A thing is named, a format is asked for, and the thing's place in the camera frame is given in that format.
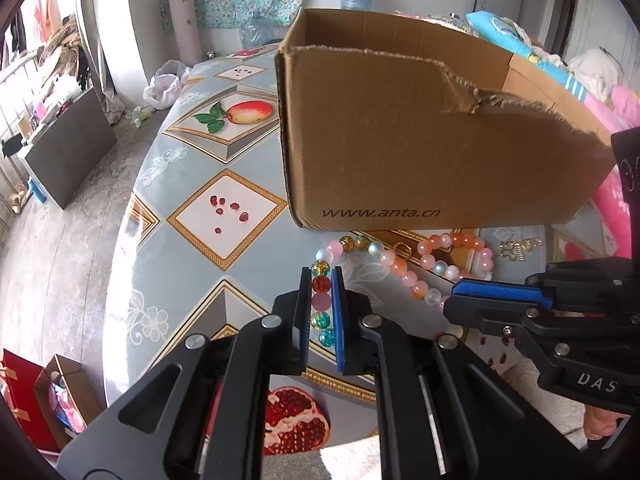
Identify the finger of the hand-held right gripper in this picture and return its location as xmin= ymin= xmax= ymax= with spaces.
xmin=442 ymin=295 xmax=576 ymax=376
xmin=450 ymin=256 xmax=640 ymax=317

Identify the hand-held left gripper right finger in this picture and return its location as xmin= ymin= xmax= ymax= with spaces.
xmin=330 ymin=265 xmax=583 ymax=480

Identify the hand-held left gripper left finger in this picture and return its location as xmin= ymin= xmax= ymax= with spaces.
xmin=55 ymin=266 xmax=313 ymax=480

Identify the multicolour glass bead bracelet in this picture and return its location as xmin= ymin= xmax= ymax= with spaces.
xmin=310 ymin=234 xmax=448 ymax=348

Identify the pink orange bead bracelet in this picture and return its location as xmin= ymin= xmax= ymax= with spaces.
xmin=417 ymin=231 xmax=496 ymax=282

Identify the brown cardboard box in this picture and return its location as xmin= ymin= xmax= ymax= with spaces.
xmin=274 ymin=7 xmax=617 ymax=231

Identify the person's right hand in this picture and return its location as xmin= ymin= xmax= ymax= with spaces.
xmin=582 ymin=402 xmax=628 ymax=443

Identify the fruit print tablecloth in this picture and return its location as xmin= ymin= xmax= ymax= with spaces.
xmin=102 ymin=45 xmax=621 ymax=461

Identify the pink floral blanket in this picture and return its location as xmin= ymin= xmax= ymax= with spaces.
xmin=582 ymin=85 xmax=640 ymax=261

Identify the brown paper bag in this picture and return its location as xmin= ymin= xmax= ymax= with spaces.
xmin=34 ymin=354 xmax=103 ymax=433

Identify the white plush bedding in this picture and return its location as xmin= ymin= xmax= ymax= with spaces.
xmin=567 ymin=47 xmax=626 ymax=101

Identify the white plastic bag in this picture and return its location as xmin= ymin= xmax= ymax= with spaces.
xmin=144 ymin=59 xmax=190 ymax=110

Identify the silver patterned pillow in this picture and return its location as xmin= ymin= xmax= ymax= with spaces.
xmin=395 ymin=10 xmax=483 ymax=38

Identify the grey cabinet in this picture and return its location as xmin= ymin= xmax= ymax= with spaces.
xmin=24 ymin=89 xmax=118 ymax=211

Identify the red gift bag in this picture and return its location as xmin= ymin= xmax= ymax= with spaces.
xmin=0 ymin=347 xmax=66 ymax=453

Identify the clear water jug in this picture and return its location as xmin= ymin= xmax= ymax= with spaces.
xmin=239 ymin=12 xmax=276 ymax=50

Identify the pink rolled mat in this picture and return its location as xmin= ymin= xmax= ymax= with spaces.
xmin=166 ymin=0 xmax=202 ymax=67

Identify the pile of clothes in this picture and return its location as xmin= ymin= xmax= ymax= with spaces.
xmin=30 ymin=12 xmax=96 ymax=91

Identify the hanging dark garment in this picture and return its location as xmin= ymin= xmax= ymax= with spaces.
xmin=10 ymin=10 xmax=28 ymax=53

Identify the hanging pink garment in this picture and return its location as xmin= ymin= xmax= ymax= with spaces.
xmin=27 ymin=0 xmax=63 ymax=41

